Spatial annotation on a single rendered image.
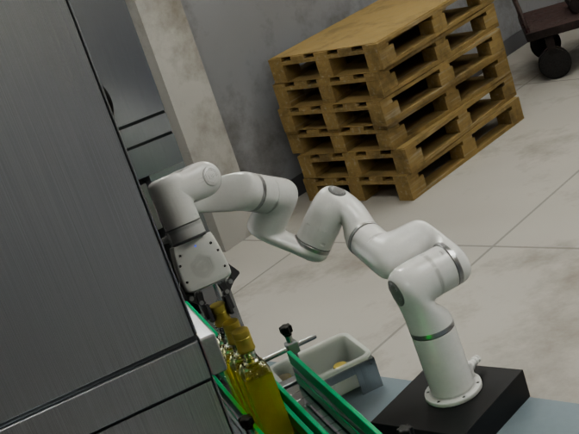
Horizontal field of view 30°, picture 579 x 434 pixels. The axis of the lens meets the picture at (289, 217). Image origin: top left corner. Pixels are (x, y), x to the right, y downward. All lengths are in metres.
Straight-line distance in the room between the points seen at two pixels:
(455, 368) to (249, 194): 0.56
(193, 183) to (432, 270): 0.51
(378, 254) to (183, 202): 0.44
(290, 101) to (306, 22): 0.70
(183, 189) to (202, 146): 3.89
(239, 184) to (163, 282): 0.86
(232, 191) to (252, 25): 4.22
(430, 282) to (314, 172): 4.20
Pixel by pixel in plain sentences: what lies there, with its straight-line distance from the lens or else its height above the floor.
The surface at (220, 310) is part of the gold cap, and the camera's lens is 2.17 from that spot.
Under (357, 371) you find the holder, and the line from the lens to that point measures 2.56.
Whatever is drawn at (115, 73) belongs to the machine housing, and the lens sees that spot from 3.07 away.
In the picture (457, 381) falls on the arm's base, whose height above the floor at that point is 0.86.
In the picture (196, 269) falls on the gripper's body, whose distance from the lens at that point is 2.15.
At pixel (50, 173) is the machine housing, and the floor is 1.69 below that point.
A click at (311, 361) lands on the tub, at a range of 2.68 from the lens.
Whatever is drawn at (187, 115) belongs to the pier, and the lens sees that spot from 5.98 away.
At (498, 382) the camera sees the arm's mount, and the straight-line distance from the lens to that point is 2.35.
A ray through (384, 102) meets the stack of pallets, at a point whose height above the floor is 0.57.
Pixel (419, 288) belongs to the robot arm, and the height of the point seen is 1.09.
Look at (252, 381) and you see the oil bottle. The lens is 2.10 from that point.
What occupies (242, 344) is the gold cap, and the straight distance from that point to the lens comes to 2.08.
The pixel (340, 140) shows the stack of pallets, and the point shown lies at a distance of 6.16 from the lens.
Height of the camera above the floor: 1.97
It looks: 18 degrees down
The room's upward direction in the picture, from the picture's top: 19 degrees counter-clockwise
